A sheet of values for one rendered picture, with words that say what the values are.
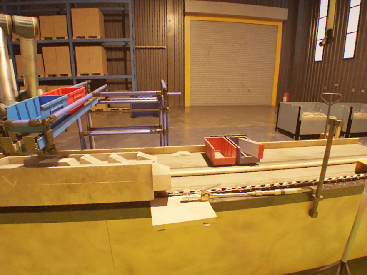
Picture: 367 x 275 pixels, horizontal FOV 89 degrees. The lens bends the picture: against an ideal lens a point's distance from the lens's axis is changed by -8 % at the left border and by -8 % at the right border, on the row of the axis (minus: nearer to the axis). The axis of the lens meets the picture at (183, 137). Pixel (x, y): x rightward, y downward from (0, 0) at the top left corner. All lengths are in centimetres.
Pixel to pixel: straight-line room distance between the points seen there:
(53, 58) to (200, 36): 721
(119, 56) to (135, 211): 1069
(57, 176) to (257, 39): 1230
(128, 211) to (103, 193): 16
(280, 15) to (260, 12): 118
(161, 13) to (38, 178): 1109
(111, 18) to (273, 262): 1159
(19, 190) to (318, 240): 185
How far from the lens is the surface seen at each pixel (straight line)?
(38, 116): 133
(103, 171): 108
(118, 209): 115
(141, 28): 1163
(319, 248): 183
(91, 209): 119
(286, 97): 1291
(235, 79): 1209
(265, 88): 1293
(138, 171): 106
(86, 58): 1035
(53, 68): 1087
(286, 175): 164
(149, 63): 1138
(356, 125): 685
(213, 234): 130
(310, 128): 579
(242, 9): 1225
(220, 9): 1186
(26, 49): 233
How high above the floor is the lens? 141
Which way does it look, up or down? 16 degrees down
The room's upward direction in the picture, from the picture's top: straight up
